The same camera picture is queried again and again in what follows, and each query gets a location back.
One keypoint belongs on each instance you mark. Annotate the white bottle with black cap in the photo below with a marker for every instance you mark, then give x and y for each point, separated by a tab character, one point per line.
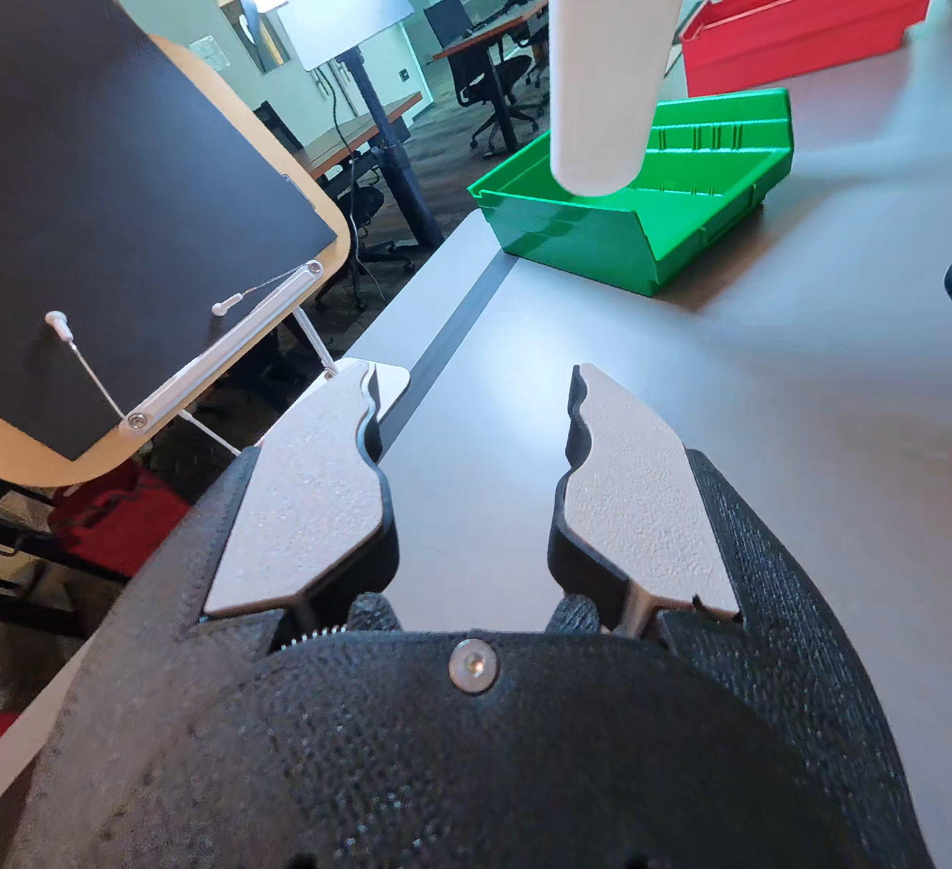
610	51

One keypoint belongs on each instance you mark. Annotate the green plastic bin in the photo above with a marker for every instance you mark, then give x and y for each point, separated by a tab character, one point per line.
595	244

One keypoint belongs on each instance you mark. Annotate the black board with wooden rim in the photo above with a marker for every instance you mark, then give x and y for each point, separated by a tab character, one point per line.
111	177

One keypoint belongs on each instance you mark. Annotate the red open-front bin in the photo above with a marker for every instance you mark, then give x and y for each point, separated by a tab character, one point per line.
781	51

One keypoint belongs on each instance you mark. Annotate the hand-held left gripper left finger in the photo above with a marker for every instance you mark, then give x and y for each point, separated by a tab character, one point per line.
312	497

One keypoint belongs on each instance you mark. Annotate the black office chair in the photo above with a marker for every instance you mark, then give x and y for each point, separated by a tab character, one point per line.
450	21
357	200

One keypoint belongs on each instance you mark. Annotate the red bag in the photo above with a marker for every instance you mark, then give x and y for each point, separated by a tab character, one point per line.
119	519

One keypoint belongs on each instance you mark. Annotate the black light stand pole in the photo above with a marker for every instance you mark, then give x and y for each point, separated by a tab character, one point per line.
394	162

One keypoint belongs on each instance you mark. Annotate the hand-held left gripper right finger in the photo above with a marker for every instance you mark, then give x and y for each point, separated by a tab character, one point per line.
639	512

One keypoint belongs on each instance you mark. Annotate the wooden top office desk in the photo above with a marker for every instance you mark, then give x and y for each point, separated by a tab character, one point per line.
483	40
372	118

